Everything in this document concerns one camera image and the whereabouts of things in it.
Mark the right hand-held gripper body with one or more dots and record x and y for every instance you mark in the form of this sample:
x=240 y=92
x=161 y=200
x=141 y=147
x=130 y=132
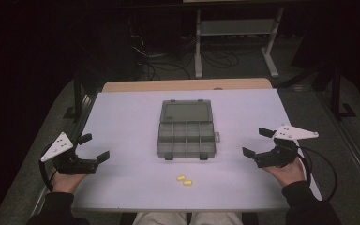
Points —
x=278 y=154

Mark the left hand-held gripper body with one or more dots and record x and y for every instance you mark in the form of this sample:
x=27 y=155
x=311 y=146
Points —
x=70 y=164

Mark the grey plastic compartment box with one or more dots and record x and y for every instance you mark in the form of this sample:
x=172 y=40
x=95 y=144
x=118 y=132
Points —
x=186 y=129

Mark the small yellow earplug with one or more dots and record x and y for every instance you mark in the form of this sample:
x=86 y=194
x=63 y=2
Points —
x=181 y=177
x=187 y=182

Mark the person's left hand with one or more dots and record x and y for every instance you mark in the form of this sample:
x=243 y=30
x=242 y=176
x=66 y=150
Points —
x=66 y=182

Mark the person's right hand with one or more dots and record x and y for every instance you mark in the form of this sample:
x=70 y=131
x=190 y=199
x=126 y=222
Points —
x=285 y=173

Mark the black metal stand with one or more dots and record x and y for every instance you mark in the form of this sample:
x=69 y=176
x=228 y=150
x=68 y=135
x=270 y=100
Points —
x=337 y=97
x=78 y=100

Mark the person's right leg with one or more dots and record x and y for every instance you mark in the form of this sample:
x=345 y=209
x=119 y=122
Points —
x=215 y=219

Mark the person's leg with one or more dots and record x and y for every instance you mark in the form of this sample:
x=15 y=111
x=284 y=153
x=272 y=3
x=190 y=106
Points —
x=161 y=219
x=215 y=219

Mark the person's left leg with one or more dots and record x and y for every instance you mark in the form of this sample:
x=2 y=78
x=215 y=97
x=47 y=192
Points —
x=161 y=219

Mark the wooden table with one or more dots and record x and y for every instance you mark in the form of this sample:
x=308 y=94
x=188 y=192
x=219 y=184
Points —
x=187 y=85

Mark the grey metal table stand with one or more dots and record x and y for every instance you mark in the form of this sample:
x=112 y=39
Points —
x=236 y=28

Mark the metal floor rail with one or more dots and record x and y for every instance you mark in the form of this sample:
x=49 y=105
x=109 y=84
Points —
x=356 y=156

